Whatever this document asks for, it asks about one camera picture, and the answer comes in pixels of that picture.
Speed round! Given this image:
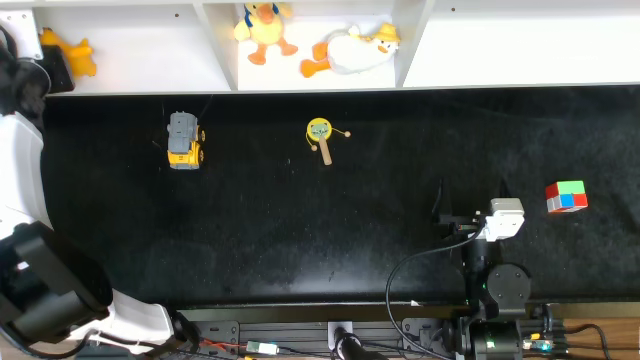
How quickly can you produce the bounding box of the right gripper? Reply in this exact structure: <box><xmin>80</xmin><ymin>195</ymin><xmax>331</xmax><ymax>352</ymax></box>
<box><xmin>432</xmin><ymin>177</ymin><xmax>514</xmax><ymax>237</ymax></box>

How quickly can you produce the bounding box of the grey and yellow toy truck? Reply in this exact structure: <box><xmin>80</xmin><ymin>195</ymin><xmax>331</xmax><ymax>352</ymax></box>
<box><xmin>166</xmin><ymin>111</ymin><xmax>207</xmax><ymax>172</ymax></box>

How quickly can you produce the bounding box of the yellow rubber duck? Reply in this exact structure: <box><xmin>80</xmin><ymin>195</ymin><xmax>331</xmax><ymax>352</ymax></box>
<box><xmin>38</xmin><ymin>27</ymin><xmax>98</xmax><ymax>80</ymax></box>

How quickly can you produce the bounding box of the many-coloured puzzle cube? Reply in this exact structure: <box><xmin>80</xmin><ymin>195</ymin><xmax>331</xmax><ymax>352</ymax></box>
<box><xmin>544</xmin><ymin>180</ymin><xmax>590</xmax><ymax>215</ymax></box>

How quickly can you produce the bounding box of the yellow rattle drum toy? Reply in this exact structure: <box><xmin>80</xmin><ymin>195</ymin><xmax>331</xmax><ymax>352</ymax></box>
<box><xmin>305</xmin><ymin>117</ymin><xmax>352</xmax><ymax>167</ymax></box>

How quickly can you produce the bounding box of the white plush duck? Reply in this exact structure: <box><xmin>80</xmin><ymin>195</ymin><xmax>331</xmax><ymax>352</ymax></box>
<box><xmin>299</xmin><ymin>22</ymin><xmax>402</xmax><ymax>79</ymax></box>

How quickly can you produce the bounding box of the yellow plush duck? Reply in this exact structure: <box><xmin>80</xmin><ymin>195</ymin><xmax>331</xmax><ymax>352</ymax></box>
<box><xmin>233</xmin><ymin>2</ymin><xmax>300</xmax><ymax>67</ymax></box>

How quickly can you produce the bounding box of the white shelf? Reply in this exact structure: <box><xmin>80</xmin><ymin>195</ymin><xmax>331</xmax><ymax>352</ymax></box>
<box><xmin>0</xmin><ymin>0</ymin><xmax>640</xmax><ymax>97</ymax></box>

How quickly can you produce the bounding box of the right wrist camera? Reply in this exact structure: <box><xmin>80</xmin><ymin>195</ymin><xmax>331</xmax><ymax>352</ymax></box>
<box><xmin>482</xmin><ymin>197</ymin><xmax>526</xmax><ymax>243</ymax></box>

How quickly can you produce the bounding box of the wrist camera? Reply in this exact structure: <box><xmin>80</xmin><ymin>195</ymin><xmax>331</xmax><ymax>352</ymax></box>
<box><xmin>482</xmin><ymin>197</ymin><xmax>526</xmax><ymax>243</ymax></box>
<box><xmin>0</xmin><ymin>9</ymin><xmax>44</xmax><ymax>60</ymax></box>

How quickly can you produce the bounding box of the black cable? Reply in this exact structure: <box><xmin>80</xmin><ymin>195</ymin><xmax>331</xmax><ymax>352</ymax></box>
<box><xmin>384</xmin><ymin>222</ymin><xmax>489</xmax><ymax>360</ymax></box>

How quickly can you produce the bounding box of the mounting rail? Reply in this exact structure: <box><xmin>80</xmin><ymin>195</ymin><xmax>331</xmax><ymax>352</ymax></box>
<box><xmin>172</xmin><ymin>302</ymin><xmax>611</xmax><ymax>360</ymax></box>

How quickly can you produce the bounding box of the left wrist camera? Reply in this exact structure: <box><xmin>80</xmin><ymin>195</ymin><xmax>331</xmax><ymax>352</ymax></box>
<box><xmin>0</xmin><ymin>9</ymin><xmax>44</xmax><ymax>60</ymax></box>

